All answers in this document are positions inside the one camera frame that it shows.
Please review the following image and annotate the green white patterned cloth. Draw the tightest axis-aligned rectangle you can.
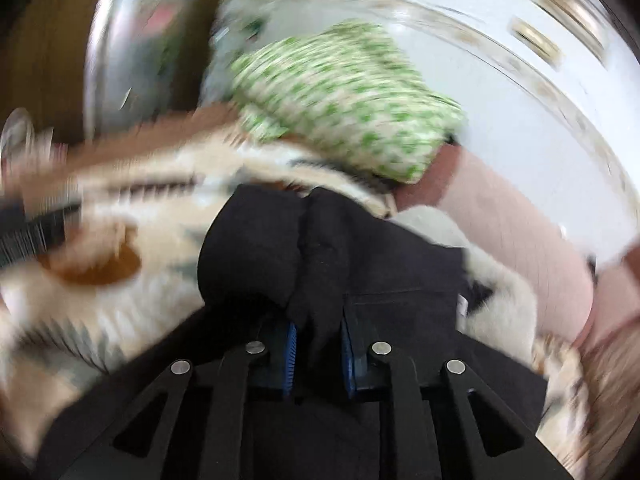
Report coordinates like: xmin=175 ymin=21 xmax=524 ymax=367
xmin=231 ymin=19 xmax=468 ymax=184

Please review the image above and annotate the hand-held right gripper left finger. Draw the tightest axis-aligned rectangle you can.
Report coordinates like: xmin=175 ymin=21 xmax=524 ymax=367
xmin=59 ymin=318 xmax=300 ymax=480

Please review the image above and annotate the pink bed sheet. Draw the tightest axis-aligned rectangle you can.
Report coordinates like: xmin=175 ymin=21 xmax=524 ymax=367
xmin=395 ymin=142 xmax=640 ymax=356

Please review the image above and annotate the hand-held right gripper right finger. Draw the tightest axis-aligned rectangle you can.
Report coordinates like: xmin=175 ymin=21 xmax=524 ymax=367
xmin=341 ymin=310 xmax=575 ymax=480

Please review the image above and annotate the black garment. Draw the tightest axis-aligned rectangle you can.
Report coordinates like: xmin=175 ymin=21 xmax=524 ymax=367
xmin=35 ymin=184 xmax=548 ymax=480

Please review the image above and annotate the white washing machine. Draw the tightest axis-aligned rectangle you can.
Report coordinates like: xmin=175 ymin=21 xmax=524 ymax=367
xmin=260 ymin=0 xmax=640 ymax=266

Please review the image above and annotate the cream leaf-print blanket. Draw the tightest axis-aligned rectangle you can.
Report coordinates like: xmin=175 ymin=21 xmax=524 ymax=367
xmin=0 ymin=105 xmax=396 ymax=461

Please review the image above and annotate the cream fleece cloth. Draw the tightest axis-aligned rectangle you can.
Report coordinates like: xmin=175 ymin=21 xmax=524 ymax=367
xmin=400 ymin=206 xmax=538 ymax=366

